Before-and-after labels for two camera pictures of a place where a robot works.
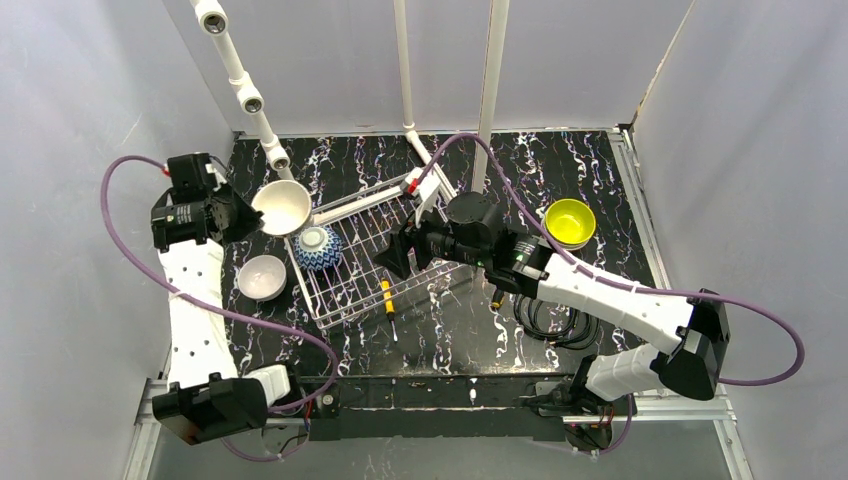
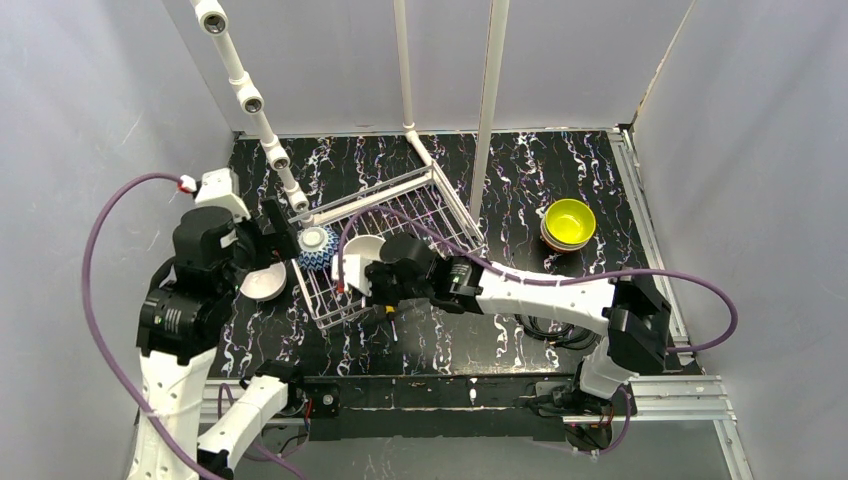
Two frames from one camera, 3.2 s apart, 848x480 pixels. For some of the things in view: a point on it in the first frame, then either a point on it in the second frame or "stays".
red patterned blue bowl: (317, 248) stays
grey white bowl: (262, 277) stays
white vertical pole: (496, 44) stays
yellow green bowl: (569, 222) stays
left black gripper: (234, 216) -> (271, 234)
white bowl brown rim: (286, 205) -> (357, 254)
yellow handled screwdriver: (389, 306) stays
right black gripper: (415, 245) -> (377, 283)
